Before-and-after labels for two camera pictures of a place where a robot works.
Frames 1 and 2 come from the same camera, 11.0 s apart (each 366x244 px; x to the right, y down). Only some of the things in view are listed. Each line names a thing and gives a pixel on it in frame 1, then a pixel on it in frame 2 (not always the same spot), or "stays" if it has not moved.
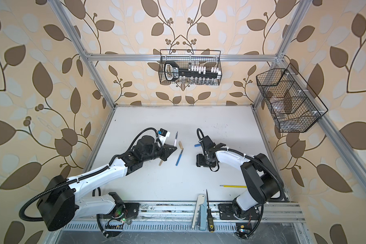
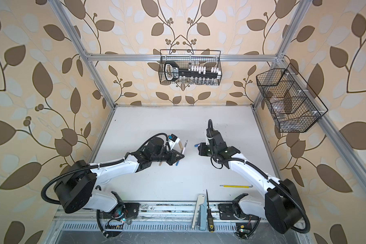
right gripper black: [199, 161] -> [202, 149]
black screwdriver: [211, 225] stays
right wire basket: [294, 105] stays
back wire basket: [192, 67] stays
